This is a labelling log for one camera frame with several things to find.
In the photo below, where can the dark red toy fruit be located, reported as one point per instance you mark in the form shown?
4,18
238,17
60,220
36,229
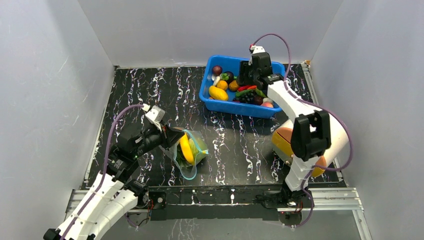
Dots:
257,100

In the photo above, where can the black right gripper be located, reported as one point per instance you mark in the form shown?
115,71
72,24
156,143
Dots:
245,73

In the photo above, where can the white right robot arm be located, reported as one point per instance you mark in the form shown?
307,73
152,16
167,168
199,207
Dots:
311,132

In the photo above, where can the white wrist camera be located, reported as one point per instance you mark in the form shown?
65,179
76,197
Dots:
255,49
155,115

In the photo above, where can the green toy bean pod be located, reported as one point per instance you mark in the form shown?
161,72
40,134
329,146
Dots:
254,91

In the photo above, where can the blue plastic bin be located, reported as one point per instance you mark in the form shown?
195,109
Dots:
230,63

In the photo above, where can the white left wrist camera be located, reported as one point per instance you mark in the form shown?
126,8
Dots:
155,115

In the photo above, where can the dark purple toy plum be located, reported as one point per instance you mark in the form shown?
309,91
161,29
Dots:
231,76

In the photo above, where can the yellow toy banana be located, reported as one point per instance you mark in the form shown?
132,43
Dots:
186,149

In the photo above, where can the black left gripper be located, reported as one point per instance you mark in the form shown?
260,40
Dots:
168,137

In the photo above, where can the clear zip top bag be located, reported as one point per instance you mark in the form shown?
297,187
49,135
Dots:
187,173

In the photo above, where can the pink toy peach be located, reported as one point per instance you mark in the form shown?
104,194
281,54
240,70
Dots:
267,104

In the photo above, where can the brown toy kiwi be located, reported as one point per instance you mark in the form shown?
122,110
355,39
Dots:
233,86

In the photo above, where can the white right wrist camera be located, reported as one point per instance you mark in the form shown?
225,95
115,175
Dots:
255,49

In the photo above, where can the black front rail frame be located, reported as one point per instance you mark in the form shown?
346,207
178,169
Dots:
263,201

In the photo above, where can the red toy chili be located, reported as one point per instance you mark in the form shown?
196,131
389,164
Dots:
246,87

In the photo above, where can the green toy pea cluster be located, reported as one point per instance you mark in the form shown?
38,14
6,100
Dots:
224,76

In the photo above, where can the green toy cabbage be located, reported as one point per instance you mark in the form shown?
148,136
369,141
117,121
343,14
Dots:
199,148

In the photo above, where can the yellow toy mango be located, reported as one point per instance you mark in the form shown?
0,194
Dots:
218,93

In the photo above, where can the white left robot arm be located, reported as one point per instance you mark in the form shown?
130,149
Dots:
113,193

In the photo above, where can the small orange toy fruit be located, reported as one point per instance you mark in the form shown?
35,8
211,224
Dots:
222,84

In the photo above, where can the black toy grape bunch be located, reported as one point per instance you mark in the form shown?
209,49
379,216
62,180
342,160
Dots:
246,99

